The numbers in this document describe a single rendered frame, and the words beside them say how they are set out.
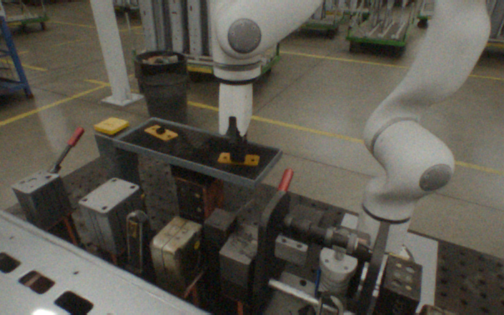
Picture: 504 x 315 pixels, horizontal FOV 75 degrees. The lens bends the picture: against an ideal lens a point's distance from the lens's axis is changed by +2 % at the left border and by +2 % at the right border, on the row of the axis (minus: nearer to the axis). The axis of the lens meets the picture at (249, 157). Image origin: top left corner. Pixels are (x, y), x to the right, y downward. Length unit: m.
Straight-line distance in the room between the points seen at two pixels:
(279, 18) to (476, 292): 0.98
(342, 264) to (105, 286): 0.43
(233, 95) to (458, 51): 0.40
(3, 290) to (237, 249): 0.44
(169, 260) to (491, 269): 1.00
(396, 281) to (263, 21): 0.42
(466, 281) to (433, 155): 0.59
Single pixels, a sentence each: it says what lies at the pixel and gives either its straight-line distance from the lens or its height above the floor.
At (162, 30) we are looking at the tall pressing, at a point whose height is 0.60.
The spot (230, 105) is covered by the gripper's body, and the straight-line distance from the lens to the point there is 0.58.
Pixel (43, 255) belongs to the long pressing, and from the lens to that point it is 0.82.
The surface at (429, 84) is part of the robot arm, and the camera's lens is 0.72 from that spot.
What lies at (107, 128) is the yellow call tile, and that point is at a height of 1.16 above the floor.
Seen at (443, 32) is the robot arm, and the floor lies 1.41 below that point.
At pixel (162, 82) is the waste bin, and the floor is 0.55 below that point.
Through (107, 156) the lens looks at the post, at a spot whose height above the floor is 1.08.
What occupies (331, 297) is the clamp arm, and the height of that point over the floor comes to 1.10.
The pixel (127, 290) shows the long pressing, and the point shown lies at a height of 1.00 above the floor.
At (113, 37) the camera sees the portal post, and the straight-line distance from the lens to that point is 4.14.
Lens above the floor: 1.53
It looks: 32 degrees down
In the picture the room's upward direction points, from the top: straight up
